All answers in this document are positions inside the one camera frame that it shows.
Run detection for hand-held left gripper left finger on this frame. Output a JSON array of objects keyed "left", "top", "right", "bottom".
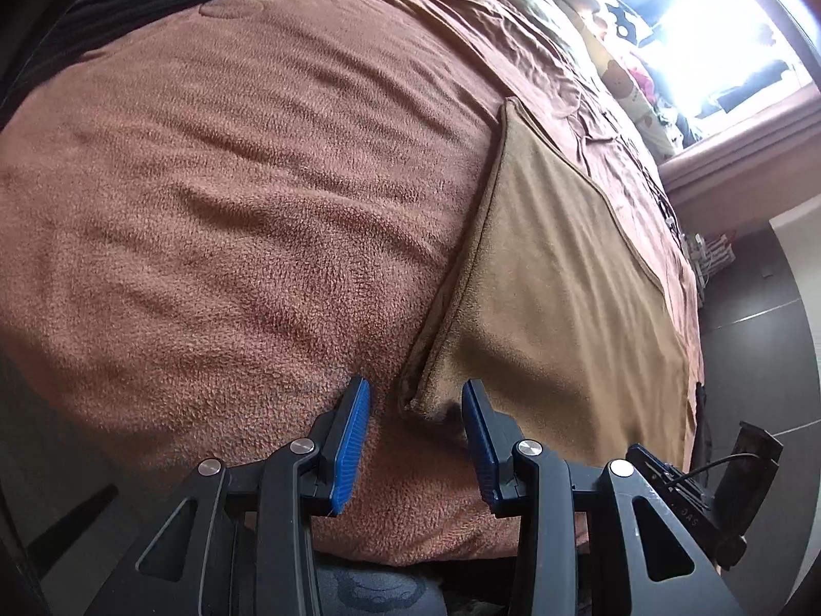
[{"left": 103, "top": 376, "right": 373, "bottom": 616}]

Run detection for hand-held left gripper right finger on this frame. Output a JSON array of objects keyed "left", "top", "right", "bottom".
[{"left": 460, "top": 378, "right": 745, "bottom": 616}]

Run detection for brown printed T-shirt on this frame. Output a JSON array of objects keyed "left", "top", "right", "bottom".
[{"left": 399, "top": 96, "right": 700, "bottom": 463}]

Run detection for grey printed pants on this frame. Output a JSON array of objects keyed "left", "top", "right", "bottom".
[{"left": 313, "top": 557, "right": 451, "bottom": 616}]

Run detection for white and red rack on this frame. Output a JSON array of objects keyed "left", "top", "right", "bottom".
[{"left": 689, "top": 231, "right": 736, "bottom": 284}]

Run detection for pink curtain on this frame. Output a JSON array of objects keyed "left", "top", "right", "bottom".
[{"left": 659, "top": 131, "right": 821, "bottom": 235}]

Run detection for bear print window cushion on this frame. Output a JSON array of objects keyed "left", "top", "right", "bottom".
[{"left": 564, "top": 0, "right": 681, "bottom": 161}]

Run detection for pink plush toy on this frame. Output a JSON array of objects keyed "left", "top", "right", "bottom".
[{"left": 630, "top": 56, "right": 658, "bottom": 99}]

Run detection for pale green quilt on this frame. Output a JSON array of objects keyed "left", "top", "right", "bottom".
[{"left": 442, "top": 0, "right": 681, "bottom": 161}]

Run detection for black and white plush toy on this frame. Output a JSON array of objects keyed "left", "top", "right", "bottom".
[{"left": 603, "top": 3, "right": 643, "bottom": 41}]

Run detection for window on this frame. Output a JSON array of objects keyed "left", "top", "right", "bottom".
[{"left": 593, "top": 0, "right": 810, "bottom": 137}]

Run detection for grey folded garment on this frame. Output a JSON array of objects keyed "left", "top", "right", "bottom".
[{"left": 19, "top": 0, "right": 222, "bottom": 100}]

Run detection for tangle of black cables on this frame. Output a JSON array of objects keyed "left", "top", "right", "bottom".
[{"left": 577, "top": 93, "right": 682, "bottom": 246}]

